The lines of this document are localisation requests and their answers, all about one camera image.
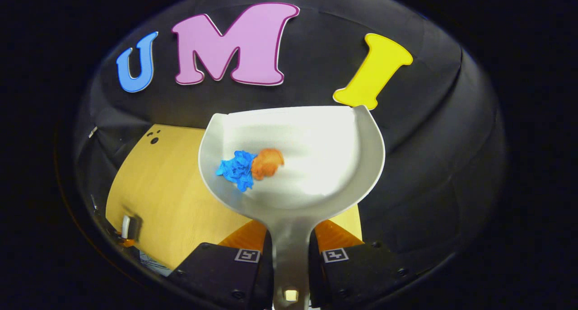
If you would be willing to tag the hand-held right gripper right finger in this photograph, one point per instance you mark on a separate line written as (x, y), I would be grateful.
(361, 269)

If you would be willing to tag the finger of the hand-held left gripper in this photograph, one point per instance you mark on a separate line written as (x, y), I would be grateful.
(128, 243)

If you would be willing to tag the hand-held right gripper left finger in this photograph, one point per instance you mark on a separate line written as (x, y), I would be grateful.
(216, 269)

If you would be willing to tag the small grey broom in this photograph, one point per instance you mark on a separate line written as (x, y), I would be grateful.
(126, 226)

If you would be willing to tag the blue paper scrap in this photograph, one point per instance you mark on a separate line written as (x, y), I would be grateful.
(237, 170)

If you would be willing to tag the small grey dustpan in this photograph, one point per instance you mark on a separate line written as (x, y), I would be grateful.
(325, 165)

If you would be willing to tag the orange paper scrap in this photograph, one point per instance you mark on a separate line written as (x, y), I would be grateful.
(267, 163)

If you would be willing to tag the wooden desktop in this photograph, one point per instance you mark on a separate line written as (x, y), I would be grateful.
(158, 188)

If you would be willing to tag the silver metal clip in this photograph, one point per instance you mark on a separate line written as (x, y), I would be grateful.
(92, 132)

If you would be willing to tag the black backdrop cloth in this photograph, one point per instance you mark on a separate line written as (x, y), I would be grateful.
(429, 143)

